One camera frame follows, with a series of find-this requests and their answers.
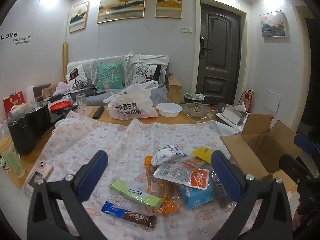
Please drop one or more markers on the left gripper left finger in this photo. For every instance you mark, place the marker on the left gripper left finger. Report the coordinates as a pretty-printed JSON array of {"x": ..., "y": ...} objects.
[{"x": 45, "y": 220}]

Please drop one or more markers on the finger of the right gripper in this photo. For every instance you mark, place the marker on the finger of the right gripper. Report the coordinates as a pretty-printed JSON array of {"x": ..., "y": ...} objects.
[
  {"x": 306, "y": 145},
  {"x": 305, "y": 181}
]

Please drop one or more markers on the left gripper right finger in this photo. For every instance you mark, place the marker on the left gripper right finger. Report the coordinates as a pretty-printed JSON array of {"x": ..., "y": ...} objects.
[{"x": 262, "y": 208}]

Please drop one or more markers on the blue biscuit packet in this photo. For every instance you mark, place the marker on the blue biscuit packet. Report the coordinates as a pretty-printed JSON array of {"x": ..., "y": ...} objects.
[{"x": 193, "y": 197}]

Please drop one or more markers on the silver orange snack pouch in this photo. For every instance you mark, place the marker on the silver orange snack pouch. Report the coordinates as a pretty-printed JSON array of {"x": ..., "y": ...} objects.
[{"x": 177, "y": 173}]

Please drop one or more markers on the yellow snack packet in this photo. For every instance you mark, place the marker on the yellow snack packet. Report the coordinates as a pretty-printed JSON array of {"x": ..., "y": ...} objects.
[{"x": 203, "y": 153}]

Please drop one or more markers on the blue brown chocolate bar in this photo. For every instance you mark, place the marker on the blue brown chocolate bar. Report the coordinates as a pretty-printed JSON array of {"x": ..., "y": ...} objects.
[{"x": 130, "y": 216}]

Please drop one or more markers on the orange sausage snack packet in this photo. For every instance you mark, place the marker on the orange sausage snack packet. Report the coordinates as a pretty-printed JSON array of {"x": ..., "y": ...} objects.
[{"x": 162, "y": 189}]

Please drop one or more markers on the green candy stick pack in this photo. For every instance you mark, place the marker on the green candy stick pack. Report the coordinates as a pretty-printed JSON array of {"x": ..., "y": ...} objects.
[{"x": 138, "y": 196}]

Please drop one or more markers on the white blue packet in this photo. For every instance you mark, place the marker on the white blue packet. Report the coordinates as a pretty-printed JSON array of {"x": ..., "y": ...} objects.
[{"x": 167, "y": 153}]

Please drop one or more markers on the clear seed brittle bar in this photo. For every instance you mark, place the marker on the clear seed brittle bar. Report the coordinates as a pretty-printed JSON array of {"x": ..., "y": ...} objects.
[{"x": 193, "y": 162}]

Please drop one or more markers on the clear dark snack packet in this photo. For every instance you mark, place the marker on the clear dark snack packet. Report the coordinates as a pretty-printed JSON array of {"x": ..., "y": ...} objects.
[{"x": 221, "y": 195}]

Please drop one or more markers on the brown cardboard box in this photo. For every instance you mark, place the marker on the brown cardboard box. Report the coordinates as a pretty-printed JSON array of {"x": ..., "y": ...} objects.
[{"x": 258, "y": 148}]

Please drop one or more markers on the white smartphone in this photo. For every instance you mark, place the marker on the white smartphone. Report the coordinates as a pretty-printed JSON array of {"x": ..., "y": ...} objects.
[{"x": 42, "y": 171}]

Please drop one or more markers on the tissue box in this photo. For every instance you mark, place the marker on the tissue box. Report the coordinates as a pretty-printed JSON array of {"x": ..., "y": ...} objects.
[{"x": 233, "y": 115}]

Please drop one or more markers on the red fire extinguisher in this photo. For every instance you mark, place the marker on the red fire extinguisher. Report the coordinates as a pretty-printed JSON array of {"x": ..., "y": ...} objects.
[{"x": 246, "y": 98}]

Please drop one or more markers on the pink patterned tablecloth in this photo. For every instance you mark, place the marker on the pink patterned tablecloth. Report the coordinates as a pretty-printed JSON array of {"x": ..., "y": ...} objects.
[{"x": 78, "y": 138}]

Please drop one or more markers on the green drink cup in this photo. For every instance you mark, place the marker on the green drink cup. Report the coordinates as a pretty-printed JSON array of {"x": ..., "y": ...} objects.
[{"x": 10, "y": 156}]

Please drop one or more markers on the black electric kettle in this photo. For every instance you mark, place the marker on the black electric kettle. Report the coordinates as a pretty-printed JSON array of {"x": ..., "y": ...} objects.
[{"x": 22, "y": 136}]

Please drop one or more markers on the black remote control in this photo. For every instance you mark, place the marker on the black remote control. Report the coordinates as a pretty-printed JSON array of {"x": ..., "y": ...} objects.
[{"x": 98, "y": 112}]

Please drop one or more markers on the red round lid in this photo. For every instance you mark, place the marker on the red round lid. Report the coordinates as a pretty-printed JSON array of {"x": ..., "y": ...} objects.
[{"x": 60, "y": 105}]

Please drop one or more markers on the glass ashtray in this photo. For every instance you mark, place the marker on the glass ashtray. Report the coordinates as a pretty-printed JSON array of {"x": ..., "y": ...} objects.
[{"x": 198, "y": 111}]

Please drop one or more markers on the wine glass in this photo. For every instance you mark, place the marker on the wine glass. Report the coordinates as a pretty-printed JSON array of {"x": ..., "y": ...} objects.
[{"x": 81, "y": 100}]

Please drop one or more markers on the dark brown door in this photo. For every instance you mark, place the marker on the dark brown door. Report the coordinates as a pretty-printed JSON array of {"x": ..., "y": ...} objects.
[{"x": 219, "y": 58}]

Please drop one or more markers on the red gift bag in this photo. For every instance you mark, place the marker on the red gift bag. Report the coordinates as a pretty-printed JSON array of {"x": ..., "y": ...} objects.
[{"x": 14, "y": 99}]

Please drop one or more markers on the mountain canvas painting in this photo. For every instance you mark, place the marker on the mountain canvas painting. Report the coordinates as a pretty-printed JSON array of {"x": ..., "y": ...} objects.
[{"x": 273, "y": 24}]

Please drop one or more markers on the green rimmed trash bin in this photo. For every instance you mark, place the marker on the green rimmed trash bin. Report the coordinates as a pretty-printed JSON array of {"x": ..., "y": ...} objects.
[{"x": 192, "y": 97}]

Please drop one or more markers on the white printed plastic bag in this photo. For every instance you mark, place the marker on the white printed plastic bag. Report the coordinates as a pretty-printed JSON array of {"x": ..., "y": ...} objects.
[{"x": 134, "y": 102}]

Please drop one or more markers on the white red-square cushion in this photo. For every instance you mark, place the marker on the white red-square cushion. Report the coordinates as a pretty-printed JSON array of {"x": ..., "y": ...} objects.
[{"x": 77, "y": 78}]

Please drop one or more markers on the white plastic bowl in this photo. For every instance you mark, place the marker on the white plastic bowl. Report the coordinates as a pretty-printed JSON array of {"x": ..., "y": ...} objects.
[{"x": 169, "y": 110}]

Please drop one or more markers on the small cardboard box by sofa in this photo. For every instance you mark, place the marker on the small cardboard box by sofa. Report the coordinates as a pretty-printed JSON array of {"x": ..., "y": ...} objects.
[{"x": 174, "y": 90}]

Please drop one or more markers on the teal tree cushion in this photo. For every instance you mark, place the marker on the teal tree cushion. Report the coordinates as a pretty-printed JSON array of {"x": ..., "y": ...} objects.
[{"x": 110, "y": 76}]

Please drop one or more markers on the grey sofa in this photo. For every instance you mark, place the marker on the grey sofa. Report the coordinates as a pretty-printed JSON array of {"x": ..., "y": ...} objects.
[{"x": 158, "y": 95}]

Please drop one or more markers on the white black-tree cushion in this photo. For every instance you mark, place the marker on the white black-tree cushion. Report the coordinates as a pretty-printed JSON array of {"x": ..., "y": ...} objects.
[{"x": 143, "y": 72}]

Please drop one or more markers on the yellow rolled mat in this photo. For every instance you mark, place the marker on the yellow rolled mat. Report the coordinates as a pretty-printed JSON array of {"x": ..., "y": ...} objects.
[{"x": 64, "y": 59}]

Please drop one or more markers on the small left painting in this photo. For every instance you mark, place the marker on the small left painting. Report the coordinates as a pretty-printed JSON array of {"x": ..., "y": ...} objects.
[{"x": 78, "y": 17}]

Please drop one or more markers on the white wall panel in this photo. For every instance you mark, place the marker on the white wall panel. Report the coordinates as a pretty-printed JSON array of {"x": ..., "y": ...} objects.
[{"x": 272, "y": 101}]

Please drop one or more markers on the light switch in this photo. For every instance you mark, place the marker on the light switch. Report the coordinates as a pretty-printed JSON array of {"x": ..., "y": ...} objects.
[{"x": 187, "y": 30}]

